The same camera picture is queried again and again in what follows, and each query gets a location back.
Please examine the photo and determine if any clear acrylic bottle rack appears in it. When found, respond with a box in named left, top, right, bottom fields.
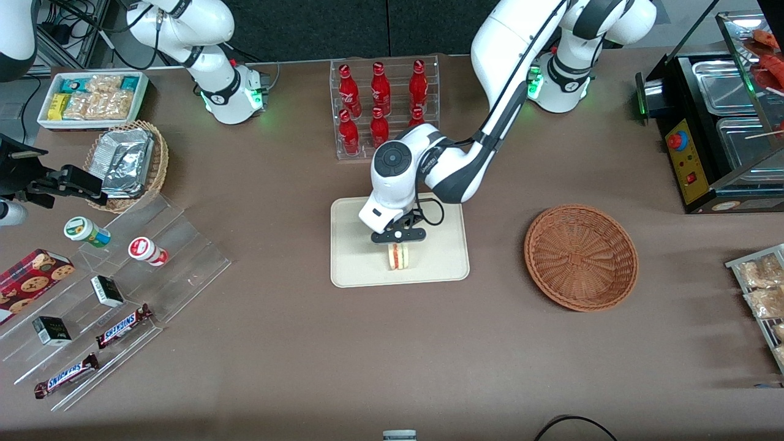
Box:
left=330, top=55, right=441, bottom=162

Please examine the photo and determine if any light wicker basket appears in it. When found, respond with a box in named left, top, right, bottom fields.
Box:
left=83, top=120, right=170, bottom=214

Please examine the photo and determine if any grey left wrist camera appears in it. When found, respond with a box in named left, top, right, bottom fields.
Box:
left=358, top=195, right=406, bottom=235

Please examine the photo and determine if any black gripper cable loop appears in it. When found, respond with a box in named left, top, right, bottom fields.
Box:
left=415, top=194, right=447, bottom=228

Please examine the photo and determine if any tray of packaged snacks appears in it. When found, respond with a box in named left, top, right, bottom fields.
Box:
left=725, top=243, right=784, bottom=375

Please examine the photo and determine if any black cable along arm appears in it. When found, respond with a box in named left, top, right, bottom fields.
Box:
left=477, top=0, right=571, bottom=143

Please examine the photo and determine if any cream plastic tray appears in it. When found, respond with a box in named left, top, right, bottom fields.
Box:
left=330, top=197, right=471, bottom=288

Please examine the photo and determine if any red lid white jar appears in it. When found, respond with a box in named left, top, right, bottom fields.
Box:
left=128, top=236, right=169, bottom=267

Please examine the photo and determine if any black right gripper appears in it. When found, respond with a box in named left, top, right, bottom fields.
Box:
left=0, top=136, right=106, bottom=209

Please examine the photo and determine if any yellow snack packet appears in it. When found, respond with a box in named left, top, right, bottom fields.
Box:
left=47, top=92, right=72, bottom=122

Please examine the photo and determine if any black cable on table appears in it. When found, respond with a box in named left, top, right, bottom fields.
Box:
left=532, top=415, right=620, bottom=441

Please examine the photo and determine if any black food warmer appliance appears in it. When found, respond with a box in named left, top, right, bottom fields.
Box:
left=635, top=11, right=784, bottom=215

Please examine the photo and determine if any Snickers chocolate bar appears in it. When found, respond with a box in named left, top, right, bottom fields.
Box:
left=96, top=303, right=154, bottom=350
left=34, top=353, right=100, bottom=400

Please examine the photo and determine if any green label white lid jar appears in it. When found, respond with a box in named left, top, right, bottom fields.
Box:
left=64, top=216, right=112, bottom=249

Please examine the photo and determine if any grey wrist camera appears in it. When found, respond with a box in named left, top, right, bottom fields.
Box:
left=0, top=200, right=29, bottom=228
left=358, top=195, right=406, bottom=235

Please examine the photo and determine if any red tartan cookie box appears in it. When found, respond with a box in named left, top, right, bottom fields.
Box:
left=0, top=248, right=76, bottom=326

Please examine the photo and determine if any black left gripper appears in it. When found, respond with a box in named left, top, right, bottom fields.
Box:
left=371, top=208, right=428, bottom=244

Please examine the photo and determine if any sandwich with red filling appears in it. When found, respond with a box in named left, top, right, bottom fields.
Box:
left=386, top=243, right=413, bottom=271

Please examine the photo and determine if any small black carton box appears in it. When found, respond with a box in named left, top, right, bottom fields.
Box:
left=32, top=315, right=73, bottom=347
left=91, top=275, right=126, bottom=309

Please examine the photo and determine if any steel food pan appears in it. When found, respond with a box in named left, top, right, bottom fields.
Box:
left=692, top=59, right=760, bottom=116
left=715, top=116, right=784, bottom=171

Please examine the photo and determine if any aluminium frame with cables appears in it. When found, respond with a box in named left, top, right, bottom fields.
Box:
left=36, top=0, right=155, bottom=69

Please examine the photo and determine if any silver foil wrapped package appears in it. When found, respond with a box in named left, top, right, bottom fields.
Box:
left=100, top=142, right=154, bottom=199
left=97, top=127, right=155, bottom=151

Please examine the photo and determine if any white rectangular snack bin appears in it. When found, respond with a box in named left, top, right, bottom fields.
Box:
left=37, top=71, right=150, bottom=132

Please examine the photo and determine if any clear acrylic stepped display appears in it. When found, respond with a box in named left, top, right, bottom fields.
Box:
left=0, top=195, right=232, bottom=412

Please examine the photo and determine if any clear fried snack packet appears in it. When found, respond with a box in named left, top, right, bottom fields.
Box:
left=744, top=286, right=784, bottom=320
left=736, top=254, right=784, bottom=289

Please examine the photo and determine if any brown round wicker basket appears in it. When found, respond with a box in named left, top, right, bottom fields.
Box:
left=524, top=204, right=639, bottom=313

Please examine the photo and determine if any clear rice cracker packet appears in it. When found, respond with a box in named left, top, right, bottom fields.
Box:
left=97, top=91, right=135, bottom=121
left=85, top=74, right=124, bottom=96
left=64, top=92, right=100, bottom=121

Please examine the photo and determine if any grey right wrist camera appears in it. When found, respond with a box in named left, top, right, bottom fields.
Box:
left=0, top=200, right=29, bottom=228

